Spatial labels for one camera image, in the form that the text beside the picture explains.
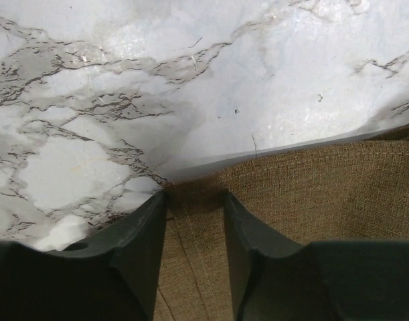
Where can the brown cloth napkin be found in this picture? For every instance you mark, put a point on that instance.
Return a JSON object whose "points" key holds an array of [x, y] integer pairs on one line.
{"points": [[357, 190]]}

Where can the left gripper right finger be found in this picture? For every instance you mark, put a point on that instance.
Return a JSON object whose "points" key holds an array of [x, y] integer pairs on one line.
{"points": [[274, 278]]}

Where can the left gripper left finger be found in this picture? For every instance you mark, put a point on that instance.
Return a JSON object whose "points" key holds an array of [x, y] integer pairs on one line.
{"points": [[111, 275]]}

